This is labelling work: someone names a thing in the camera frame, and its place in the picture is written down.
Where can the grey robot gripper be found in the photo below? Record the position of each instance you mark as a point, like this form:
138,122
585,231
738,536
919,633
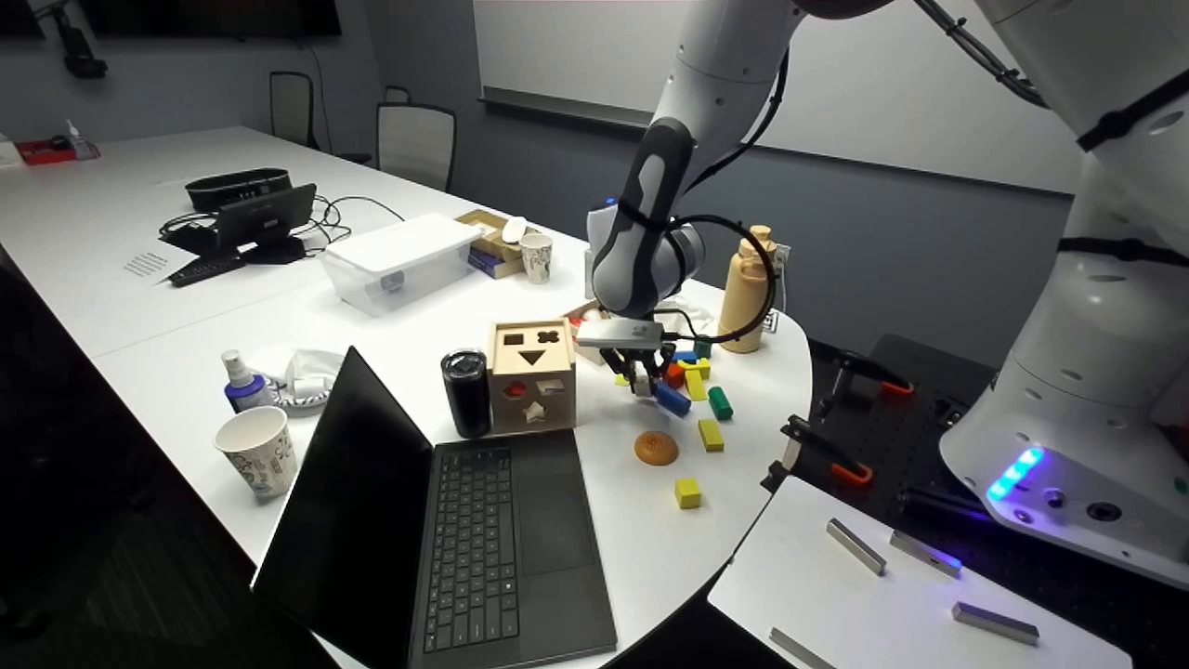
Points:
626,342

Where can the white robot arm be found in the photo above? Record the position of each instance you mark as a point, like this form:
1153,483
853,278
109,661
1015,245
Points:
727,64

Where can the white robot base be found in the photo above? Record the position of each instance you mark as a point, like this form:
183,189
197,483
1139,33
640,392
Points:
1069,441

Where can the red wooden block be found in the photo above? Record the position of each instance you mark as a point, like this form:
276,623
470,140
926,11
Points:
673,371

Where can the blue rectangular wooden block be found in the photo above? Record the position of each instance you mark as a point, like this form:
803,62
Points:
671,399

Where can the yellow L-shaped wooden block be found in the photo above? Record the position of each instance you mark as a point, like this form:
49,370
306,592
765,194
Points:
696,379

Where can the wooden shape sorter box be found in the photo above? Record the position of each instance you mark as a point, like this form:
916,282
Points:
531,378

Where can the dark green wooden block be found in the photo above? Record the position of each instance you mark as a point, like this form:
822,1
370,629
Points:
718,404

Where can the yellow wedge wooden block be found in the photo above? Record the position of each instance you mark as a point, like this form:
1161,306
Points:
709,436

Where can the yellow cube block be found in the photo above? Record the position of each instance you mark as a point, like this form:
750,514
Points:
687,490

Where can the small cardboard box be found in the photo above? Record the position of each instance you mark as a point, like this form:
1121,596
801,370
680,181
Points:
493,249

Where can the orange round wooden piece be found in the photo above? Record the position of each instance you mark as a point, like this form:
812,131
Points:
655,447

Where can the white paper cup far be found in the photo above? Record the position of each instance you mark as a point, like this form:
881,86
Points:
535,249

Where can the white paper cup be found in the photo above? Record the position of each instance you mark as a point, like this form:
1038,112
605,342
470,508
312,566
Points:
535,249
262,449

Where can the tan wooden stacked toy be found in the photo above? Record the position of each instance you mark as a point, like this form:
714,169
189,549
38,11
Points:
749,291

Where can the black tumbler cup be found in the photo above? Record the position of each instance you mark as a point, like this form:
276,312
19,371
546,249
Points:
464,389

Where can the clear plastic storage container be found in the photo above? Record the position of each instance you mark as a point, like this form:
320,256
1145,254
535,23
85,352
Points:
397,262

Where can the grey office chair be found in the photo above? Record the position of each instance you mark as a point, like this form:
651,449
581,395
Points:
292,105
416,143

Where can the black laptop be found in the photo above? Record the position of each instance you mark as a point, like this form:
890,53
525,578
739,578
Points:
411,555

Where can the white board with metal bars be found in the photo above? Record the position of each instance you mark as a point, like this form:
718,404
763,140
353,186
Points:
822,586

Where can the small spray bottle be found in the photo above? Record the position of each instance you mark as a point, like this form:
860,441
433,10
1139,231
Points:
245,385

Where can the black case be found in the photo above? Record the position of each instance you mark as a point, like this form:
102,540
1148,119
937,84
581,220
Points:
215,189

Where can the red object on table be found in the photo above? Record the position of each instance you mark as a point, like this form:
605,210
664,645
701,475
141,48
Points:
55,148

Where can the black clamp orange handle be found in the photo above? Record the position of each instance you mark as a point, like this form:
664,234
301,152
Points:
818,458

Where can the wall whiteboard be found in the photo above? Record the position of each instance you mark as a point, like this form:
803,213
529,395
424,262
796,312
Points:
885,86

